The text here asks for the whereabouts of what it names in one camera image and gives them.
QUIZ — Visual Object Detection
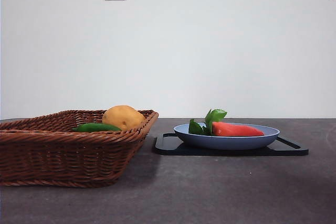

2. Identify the light blue round plate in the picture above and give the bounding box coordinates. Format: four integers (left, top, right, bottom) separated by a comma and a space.
173, 122, 280, 151

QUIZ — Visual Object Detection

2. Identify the orange carrot with green leaves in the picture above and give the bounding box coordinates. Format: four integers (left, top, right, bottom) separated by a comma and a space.
188, 108, 265, 137

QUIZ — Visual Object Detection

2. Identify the yellow-brown potato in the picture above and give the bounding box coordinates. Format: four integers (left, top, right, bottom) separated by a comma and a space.
101, 105, 146, 131

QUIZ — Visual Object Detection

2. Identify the black flat tray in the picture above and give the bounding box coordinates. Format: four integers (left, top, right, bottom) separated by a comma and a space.
154, 132, 309, 156

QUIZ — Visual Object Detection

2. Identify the green pepper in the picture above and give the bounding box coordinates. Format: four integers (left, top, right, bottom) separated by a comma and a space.
71, 123, 122, 133

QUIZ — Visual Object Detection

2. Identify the brown wicker basket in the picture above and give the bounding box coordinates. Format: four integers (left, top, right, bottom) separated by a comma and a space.
0, 109, 160, 188

